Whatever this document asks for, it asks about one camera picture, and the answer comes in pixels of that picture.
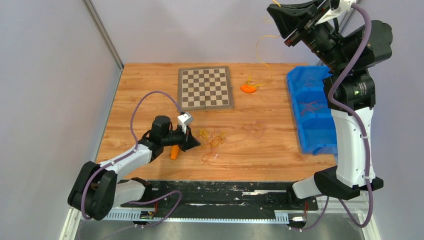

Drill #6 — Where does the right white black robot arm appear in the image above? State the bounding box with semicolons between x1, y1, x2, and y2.
266;0;393;209

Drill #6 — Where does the aluminium frame rail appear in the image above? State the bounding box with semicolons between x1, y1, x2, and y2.
59;185;382;240

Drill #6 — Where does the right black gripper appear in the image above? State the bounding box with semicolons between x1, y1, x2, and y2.
267;0;349;74

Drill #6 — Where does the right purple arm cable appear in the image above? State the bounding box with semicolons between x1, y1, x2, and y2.
287;2;375;232

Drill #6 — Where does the left corner aluminium post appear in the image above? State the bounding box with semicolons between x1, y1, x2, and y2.
82;0;124;72

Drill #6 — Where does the orange carrot toy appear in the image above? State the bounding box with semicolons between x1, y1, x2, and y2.
170;145;180;160

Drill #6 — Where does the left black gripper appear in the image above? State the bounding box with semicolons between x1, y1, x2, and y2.
161;124;201;152

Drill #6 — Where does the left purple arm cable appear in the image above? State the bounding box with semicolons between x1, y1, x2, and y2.
80;90;184;229

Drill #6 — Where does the wooden chessboard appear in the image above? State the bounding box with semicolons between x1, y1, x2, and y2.
177;66;235;112

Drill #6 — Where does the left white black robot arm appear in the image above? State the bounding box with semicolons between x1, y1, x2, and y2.
67;112;201;221

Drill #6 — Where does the right corner aluminium post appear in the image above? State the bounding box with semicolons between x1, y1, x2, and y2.
317;0;363;67

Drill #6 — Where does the blue three-compartment bin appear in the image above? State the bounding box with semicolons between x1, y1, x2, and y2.
286;66;338;156

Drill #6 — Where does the corner aluminium post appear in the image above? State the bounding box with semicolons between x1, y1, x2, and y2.
82;0;124;72
317;0;363;67

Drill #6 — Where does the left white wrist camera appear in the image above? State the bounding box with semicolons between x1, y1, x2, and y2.
177;112;194;133

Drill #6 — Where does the purple thin cable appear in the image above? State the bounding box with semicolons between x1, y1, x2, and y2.
298;77;332;117

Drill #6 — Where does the orange curved plastic piece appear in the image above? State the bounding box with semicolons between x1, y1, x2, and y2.
240;84;257;94

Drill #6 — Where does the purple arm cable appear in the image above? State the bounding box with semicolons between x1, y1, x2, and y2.
80;90;184;229
287;2;375;232

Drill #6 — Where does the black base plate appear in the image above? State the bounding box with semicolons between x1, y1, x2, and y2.
112;179;320;220

